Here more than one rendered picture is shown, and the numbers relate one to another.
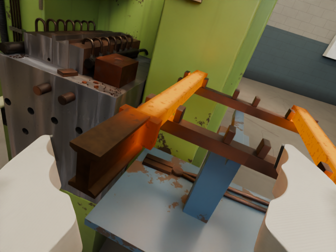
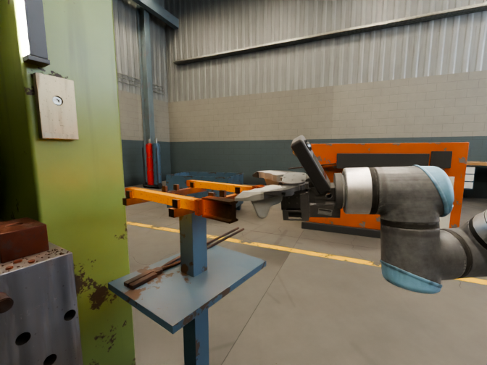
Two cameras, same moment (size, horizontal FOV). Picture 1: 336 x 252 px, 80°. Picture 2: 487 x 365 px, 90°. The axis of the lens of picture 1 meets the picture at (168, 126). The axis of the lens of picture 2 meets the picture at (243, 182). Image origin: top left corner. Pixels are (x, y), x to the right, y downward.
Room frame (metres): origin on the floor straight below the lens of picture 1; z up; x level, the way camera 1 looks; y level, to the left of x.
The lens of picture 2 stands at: (-0.11, 0.48, 1.15)
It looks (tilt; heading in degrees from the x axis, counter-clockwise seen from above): 7 degrees down; 295
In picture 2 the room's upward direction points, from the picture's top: straight up
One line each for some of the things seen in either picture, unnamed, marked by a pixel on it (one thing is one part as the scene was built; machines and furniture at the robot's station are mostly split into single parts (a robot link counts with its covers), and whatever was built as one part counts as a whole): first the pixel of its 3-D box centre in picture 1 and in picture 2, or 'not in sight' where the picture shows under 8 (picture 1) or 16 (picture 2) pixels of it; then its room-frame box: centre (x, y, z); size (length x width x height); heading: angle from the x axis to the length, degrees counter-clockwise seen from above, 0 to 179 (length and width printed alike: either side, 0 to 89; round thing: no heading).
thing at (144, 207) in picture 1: (195, 210); (194, 273); (0.34, -0.13, 0.76); 0.40 x 0.30 x 0.02; 79
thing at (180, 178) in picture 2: not in sight; (206, 193); (2.44, -3.33, 0.36); 1.21 x 0.81 x 0.72; 7
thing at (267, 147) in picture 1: (246, 114); (192, 190); (0.34, -0.13, 1.03); 0.23 x 0.06 x 0.02; 169
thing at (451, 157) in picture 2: not in sight; (366, 186); (-0.25, -3.52, 0.63); 2.10 x 1.12 x 1.25; 1
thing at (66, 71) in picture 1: (67, 72); not in sight; (0.53, 0.32, 0.92); 0.04 x 0.03 x 0.01; 154
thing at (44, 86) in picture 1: (42, 88); not in sight; (0.49, 0.36, 0.87); 0.04 x 0.03 x 0.03; 173
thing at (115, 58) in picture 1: (117, 69); (16, 237); (0.61, 0.20, 0.95); 0.12 x 0.09 x 0.07; 173
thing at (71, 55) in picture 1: (94, 44); not in sight; (0.78, 0.36, 0.96); 0.42 x 0.20 x 0.09; 173
